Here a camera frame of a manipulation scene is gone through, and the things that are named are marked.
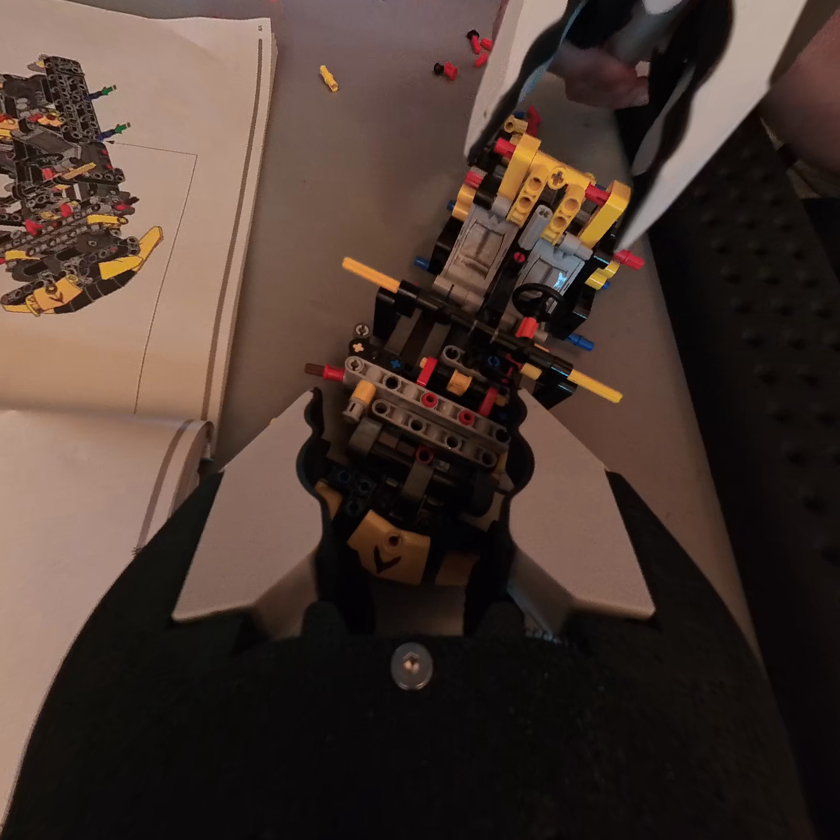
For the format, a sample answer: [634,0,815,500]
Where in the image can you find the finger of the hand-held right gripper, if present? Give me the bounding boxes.
[616,0,809,249]
[465,0,588,165]

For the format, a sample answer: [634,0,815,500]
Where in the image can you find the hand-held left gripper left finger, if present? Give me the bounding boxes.
[172,388,327,622]

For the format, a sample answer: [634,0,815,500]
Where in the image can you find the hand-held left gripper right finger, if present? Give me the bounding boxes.
[507,388,657,622]

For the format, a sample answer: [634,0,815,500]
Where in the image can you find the partly built lego car chassis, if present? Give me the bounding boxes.
[304,107,648,586]

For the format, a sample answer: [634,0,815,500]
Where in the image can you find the person's right forearm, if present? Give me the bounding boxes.
[763,20,840,158]

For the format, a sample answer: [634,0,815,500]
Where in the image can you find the scattered lego pins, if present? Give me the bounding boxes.
[319,28,494,93]

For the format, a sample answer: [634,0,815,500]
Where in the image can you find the person's right hand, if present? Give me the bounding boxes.
[556,46,652,110]

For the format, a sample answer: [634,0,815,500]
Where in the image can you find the black mat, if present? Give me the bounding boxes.
[648,117,840,742]

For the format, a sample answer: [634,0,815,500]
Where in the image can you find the open instruction booklet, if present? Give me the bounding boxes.
[0,0,280,778]

